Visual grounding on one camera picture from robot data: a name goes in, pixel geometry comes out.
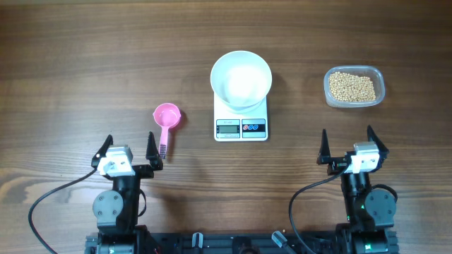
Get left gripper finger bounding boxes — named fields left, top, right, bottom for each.
left=95, top=135, right=113, bottom=158
left=145, top=131, right=160, bottom=159

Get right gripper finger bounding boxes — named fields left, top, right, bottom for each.
left=319, top=129, right=331, bottom=158
left=367, top=125, right=389, bottom=157

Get pink plastic scoop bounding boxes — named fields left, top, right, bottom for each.
left=153, top=103, right=182, bottom=159

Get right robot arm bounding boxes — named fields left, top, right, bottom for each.
left=316, top=126, right=400, bottom=254

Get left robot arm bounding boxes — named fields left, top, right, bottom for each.
left=85, top=133, right=163, bottom=254

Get white digital kitchen scale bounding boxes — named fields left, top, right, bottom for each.
left=213, top=95, right=269, bottom=142

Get white bowl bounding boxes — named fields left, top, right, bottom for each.
left=210, top=50, right=273, bottom=111

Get soybeans in container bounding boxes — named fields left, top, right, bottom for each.
left=328, top=72, right=376, bottom=102

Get clear plastic container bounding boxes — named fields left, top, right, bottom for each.
left=323, top=66, right=386, bottom=108

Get right black camera cable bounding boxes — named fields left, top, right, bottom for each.
left=288, top=164, right=351, bottom=254

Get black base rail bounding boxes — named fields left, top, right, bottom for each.
left=84, top=231, right=400, bottom=254

